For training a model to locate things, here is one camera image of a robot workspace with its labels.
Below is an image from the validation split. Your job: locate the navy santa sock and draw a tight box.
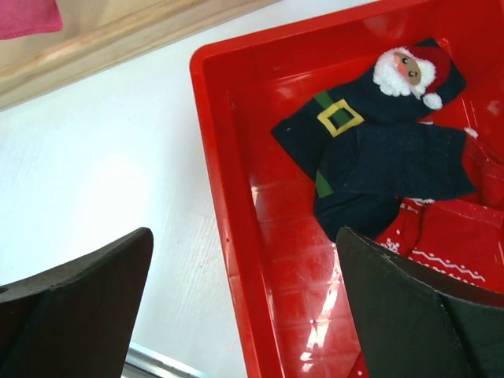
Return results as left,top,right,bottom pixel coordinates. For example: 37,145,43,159
272,39,466,172
313,123,476,240

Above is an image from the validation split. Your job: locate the pink sock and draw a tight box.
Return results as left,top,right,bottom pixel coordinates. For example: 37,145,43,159
1,0,63,40

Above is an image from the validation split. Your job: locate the wooden rack frame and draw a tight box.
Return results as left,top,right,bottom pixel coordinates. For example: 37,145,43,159
1,0,270,109

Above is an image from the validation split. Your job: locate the red snowflake sock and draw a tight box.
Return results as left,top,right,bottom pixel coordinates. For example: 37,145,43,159
375,132,503,295

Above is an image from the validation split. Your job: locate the red plastic bin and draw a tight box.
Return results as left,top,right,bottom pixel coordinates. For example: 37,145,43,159
191,1,503,377

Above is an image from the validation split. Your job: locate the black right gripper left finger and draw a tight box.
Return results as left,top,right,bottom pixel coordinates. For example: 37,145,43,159
1,228,154,378

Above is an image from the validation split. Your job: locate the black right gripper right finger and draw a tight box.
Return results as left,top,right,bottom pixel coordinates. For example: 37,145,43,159
336,228,503,377

